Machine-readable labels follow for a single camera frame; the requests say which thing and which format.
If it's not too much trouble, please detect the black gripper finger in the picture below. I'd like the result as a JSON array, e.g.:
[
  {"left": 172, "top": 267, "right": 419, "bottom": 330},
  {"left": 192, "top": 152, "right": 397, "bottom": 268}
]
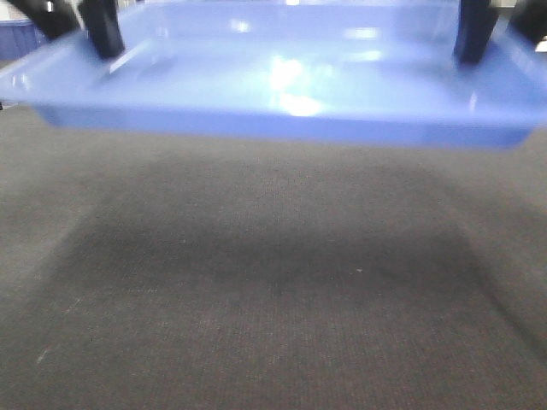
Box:
[
  {"left": 8, "top": 0, "right": 81, "bottom": 40},
  {"left": 79, "top": 0, "right": 125, "bottom": 60},
  {"left": 453, "top": 0, "right": 499, "bottom": 64},
  {"left": 508, "top": 0, "right": 546, "bottom": 48}
]

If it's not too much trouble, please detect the light blue plastic tray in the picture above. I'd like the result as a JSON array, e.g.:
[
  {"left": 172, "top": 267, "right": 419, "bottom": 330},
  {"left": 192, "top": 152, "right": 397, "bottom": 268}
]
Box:
[{"left": 1, "top": 1, "right": 546, "bottom": 147}]

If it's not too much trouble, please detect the dark blue background bin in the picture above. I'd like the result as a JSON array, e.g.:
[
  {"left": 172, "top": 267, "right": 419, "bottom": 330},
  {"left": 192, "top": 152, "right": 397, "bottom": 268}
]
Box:
[{"left": 0, "top": 20, "right": 48, "bottom": 61}]

